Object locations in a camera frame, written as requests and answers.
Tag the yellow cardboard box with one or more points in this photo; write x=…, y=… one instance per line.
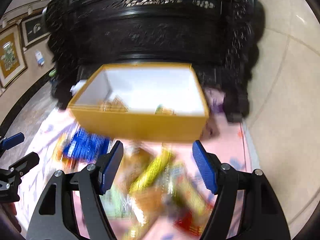
x=150, y=127

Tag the white printed snack packet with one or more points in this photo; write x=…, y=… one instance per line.
x=120, y=202

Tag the green plastic item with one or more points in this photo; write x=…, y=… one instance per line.
x=52, y=73

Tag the white blue wall holder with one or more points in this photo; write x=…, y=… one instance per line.
x=39, y=58

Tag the red biscuit packet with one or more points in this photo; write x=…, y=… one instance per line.
x=191, y=226

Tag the green yellow snack packet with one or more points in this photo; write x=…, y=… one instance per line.
x=191, y=195

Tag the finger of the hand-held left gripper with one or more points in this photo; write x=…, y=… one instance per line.
x=25, y=162
x=13, y=140

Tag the pink floral tablecloth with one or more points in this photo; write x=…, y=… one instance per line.
x=232, y=150

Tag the tan pastry packet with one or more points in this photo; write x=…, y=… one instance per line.
x=150, y=205

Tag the gold framed painting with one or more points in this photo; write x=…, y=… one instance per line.
x=10, y=55

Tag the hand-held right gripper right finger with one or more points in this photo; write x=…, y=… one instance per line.
x=203, y=165

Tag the small green yellow packet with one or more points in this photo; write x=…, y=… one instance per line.
x=163, y=110

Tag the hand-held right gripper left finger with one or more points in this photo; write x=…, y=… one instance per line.
x=108, y=170

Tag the dark framed picture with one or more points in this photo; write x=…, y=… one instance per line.
x=35, y=30

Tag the blue snack packet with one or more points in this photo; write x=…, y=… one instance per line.
x=83, y=145

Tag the dark carved wooden cabinet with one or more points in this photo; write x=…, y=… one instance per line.
x=150, y=35

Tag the white paper sheet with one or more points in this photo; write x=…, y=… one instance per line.
x=78, y=86

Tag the orange patterned snack packet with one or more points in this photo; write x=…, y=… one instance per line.
x=115, y=105

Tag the long yellow snack packet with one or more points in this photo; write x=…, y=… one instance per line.
x=152, y=170

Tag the orange cake packet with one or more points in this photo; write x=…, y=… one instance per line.
x=61, y=146

